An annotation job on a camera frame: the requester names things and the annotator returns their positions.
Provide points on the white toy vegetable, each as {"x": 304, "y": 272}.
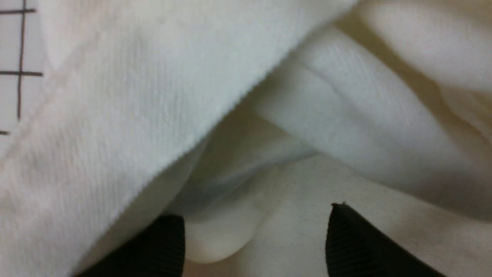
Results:
{"x": 224, "y": 207}

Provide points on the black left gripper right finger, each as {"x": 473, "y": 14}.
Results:
{"x": 356, "y": 248}

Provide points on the white cloth bag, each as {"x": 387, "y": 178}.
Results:
{"x": 384, "y": 105}

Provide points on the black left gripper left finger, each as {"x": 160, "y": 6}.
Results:
{"x": 158, "y": 251}

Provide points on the white grid tablecloth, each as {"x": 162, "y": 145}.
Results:
{"x": 22, "y": 63}

